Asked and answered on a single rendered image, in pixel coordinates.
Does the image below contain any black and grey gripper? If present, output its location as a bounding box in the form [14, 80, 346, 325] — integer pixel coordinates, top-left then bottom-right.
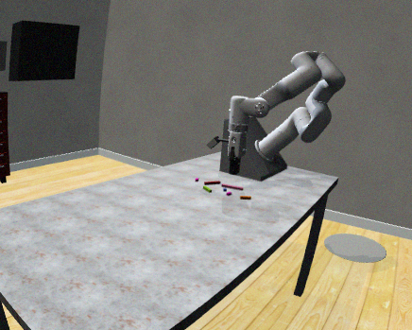
[228, 130, 247, 175]

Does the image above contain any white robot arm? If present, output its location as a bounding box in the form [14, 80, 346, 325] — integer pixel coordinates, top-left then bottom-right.
[229, 51, 346, 162]

